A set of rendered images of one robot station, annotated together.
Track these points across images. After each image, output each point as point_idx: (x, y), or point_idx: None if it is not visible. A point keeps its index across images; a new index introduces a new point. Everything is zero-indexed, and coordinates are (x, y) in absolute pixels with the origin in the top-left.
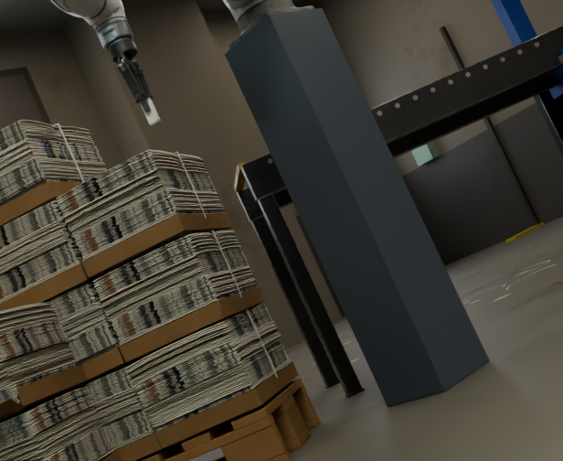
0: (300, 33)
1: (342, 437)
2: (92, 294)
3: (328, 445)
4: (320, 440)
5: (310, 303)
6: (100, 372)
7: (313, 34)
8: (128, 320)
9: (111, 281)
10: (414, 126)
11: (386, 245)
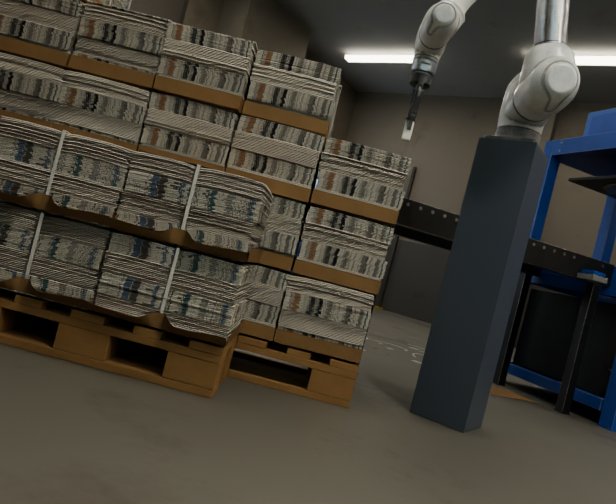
0: (537, 166)
1: (388, 416)
2: (303, 213)
3: (380, 417)
4: (362, 404)
5: None
6: (270, 265)
7: (539, 171)
8: (314, 248)
9: (323, 216)
10: None
11: (493, 325)
